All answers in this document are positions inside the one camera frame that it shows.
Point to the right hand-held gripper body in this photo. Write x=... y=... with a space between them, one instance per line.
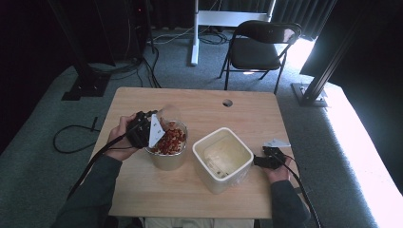
x=274 y=152

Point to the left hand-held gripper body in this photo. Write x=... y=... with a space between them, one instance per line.
x=142 y=131

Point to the clear plastic cup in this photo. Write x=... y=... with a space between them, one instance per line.
x=169 y=114

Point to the pile of red food pieces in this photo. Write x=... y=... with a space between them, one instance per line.
x=171 y=142

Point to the round beige tub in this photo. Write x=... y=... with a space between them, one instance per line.
x=168 y=160

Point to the white square container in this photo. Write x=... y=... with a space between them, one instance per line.
x=221 y=155

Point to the person's right hand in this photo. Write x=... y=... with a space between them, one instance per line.
x=278 y=174

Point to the person's left hand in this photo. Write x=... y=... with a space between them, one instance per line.
x=118 y=139

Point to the black metal stand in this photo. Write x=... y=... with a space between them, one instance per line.
x=82 y=63
x=320 y=72

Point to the black folding chair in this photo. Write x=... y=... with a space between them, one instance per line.
x=256 y=50

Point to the white desk frame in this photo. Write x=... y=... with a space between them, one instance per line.
x=202 y=19

